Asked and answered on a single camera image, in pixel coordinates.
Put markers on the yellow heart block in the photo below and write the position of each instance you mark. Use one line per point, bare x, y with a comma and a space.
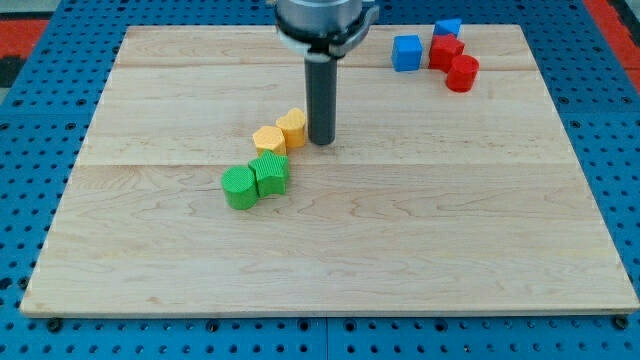
293, 125

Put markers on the yellow hexagon block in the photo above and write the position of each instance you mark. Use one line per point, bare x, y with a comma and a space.
269, 138

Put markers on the light wooden board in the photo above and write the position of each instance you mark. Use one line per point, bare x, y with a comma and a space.
428, 202

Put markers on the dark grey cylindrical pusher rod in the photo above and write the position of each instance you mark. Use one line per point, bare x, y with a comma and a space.
321, 86

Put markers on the blue cube block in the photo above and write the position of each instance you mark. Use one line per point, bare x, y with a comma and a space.
407, 53

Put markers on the blue triangle block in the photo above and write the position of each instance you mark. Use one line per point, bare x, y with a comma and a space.
444, 27

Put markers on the green cylinder block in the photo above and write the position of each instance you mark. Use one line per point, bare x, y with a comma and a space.
239, 187

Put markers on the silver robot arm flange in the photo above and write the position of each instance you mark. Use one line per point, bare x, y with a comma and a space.
324, 28

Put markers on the red cylinder block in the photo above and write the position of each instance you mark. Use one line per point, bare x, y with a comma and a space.
462, 73

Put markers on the green star block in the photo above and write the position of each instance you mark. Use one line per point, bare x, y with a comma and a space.
271, 171

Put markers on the red hexagon block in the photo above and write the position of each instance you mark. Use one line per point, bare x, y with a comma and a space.
442, 51

